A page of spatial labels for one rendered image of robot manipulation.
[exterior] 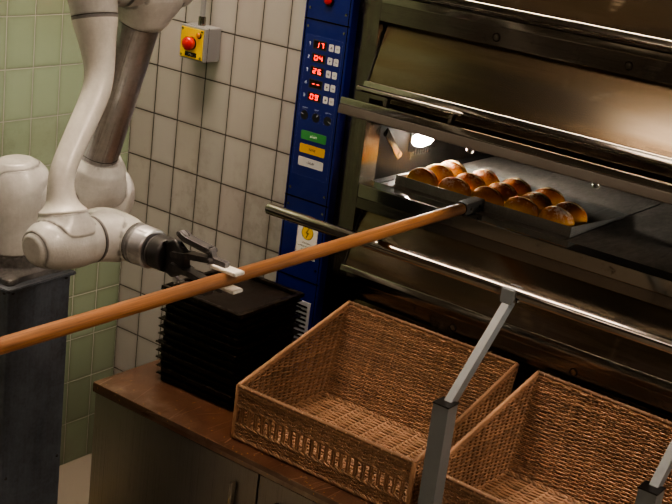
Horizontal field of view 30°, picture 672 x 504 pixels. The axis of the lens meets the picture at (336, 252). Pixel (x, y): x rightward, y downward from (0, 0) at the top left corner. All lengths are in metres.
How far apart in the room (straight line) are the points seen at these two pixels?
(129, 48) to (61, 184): 0.42
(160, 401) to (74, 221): 0.94
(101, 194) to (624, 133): 1.26
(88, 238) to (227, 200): 1.20
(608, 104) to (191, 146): 1.38
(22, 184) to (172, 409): 0.79
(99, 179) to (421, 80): 0.88
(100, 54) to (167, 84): 1.18
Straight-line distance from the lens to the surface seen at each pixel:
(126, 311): 2.37
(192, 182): 3.89
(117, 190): 3.11
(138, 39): 2.90
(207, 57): 3.72
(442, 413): 2.73
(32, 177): 3.01
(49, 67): 3.78
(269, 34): 3.62
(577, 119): 3.09
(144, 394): 3.48
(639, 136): 3.03
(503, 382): 3.23
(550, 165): 2.99
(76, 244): 2.63
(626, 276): 3.11
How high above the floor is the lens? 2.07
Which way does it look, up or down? 18 degrees down
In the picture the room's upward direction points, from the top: 7 degrees clockwise
